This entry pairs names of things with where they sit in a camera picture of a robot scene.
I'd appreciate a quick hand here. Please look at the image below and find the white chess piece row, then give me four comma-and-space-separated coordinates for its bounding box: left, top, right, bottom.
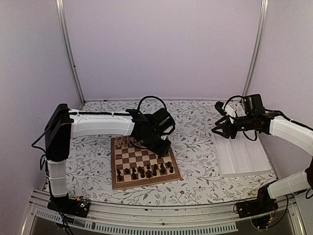
115, 136, 138, 148

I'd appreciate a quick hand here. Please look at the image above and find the aluminium front rail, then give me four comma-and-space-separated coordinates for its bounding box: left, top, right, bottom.
22, 189, 306, 235

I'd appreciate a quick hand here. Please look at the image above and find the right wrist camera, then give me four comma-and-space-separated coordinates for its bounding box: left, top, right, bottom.
214, 101, 237, 118

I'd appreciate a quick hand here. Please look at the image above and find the white plastic tray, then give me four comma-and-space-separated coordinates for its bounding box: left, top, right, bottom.
213, 132, 271, 178

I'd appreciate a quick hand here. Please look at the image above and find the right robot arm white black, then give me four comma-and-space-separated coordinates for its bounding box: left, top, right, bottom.
212, 94, 313, 213

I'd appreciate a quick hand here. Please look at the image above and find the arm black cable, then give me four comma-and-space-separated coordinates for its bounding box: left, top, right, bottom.
224, 95, 245, 108
137, 95, 167, 113

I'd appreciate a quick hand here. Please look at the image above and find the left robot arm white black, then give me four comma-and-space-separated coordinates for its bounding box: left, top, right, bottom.
42, 104, 176, 212

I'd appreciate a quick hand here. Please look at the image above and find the floral patterned table mat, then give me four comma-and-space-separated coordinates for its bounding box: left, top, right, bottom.
67, 99, 276, 206

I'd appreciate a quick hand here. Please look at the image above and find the dark king piece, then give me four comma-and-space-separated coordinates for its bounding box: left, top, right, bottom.
146, 170, 151, 178

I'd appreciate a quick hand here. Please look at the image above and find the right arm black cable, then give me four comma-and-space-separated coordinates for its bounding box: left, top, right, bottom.
224, 95, 245, 108

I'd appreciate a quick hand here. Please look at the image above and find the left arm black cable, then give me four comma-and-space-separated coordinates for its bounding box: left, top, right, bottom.
137, 95, 167, 113

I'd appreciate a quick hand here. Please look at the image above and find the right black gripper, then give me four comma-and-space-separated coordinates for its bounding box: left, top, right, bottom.
212, 115, 255, 140

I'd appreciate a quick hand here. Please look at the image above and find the wooden chess board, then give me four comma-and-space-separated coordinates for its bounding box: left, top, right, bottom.
111, 137, 182, 190

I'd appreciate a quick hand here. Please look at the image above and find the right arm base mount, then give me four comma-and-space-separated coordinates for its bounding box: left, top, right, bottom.
234, 185, 278, 230

